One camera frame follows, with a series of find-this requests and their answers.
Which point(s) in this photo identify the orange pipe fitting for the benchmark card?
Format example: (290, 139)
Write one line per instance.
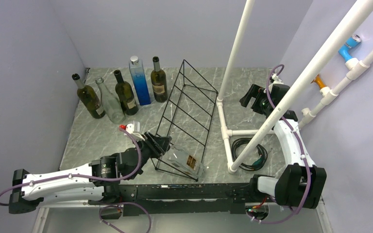
(318, 81)

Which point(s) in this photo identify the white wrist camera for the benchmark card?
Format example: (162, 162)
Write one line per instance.
(133, 128)
(274, 79)

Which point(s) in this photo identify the aluminium frame rail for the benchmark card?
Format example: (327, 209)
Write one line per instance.
(49, 207)

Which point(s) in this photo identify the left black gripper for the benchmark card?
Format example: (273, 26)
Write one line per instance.
(158, 145)

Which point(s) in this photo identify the blue square glass bottle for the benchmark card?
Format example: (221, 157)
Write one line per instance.
(139, 80)

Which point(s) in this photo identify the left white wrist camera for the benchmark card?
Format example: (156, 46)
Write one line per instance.
(133, 128)

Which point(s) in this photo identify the dark green wine bottle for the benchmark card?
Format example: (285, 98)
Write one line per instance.
(125, 94)

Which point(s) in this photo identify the clear square liquor bottle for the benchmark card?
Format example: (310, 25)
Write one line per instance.
(180, 158)

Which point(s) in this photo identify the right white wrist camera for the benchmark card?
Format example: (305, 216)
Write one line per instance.
(274, 79)

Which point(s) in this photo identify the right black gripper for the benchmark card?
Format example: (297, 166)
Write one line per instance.
(254, 91)

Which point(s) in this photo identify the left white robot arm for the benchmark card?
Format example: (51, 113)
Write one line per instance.
(96, 181)

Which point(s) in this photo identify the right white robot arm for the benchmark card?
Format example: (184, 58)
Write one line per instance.
(302, 181)

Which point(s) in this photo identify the white PVC pipe frame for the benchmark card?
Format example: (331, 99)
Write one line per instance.
(357, 14)

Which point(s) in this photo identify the black wire wine rack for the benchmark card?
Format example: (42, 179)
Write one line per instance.
(187, 116)

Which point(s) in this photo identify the blue pipe fitting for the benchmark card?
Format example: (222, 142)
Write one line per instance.
(351, 42)

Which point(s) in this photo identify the clear empty glass bottle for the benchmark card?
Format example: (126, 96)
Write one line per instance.
(110, 103)

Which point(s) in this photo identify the dark labelled wine bottle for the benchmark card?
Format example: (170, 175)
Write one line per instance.
(159, 81)

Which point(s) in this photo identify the green wine bottle far left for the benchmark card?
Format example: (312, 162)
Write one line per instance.
(88, 97)

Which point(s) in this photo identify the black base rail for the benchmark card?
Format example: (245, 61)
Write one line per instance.
(233, 198)

